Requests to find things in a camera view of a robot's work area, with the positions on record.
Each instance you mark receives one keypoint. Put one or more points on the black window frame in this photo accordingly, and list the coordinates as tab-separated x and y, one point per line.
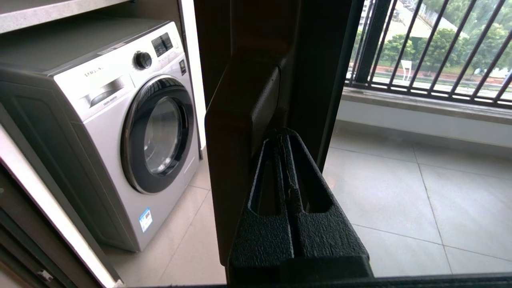
372	40

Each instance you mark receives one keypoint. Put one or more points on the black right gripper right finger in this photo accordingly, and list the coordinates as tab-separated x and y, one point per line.
324	236

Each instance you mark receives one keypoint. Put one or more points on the grey stone window sill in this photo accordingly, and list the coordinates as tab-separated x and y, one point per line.
420	104

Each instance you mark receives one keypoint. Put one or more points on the dark sliding door frame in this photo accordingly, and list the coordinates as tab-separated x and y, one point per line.
24	240

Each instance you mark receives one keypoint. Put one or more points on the black balcony railing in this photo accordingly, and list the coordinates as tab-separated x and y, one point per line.
440	96

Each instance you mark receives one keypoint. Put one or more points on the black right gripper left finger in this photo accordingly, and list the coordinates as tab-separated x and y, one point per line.
260	240

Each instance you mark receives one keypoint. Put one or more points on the white front-load washing machine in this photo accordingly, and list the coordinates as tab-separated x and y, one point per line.
100	160

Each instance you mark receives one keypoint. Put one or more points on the white wall shelf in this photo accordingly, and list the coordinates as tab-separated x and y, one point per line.
40	14

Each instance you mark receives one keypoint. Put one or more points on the dark framed sliding glass door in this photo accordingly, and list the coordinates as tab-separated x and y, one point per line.
312	60

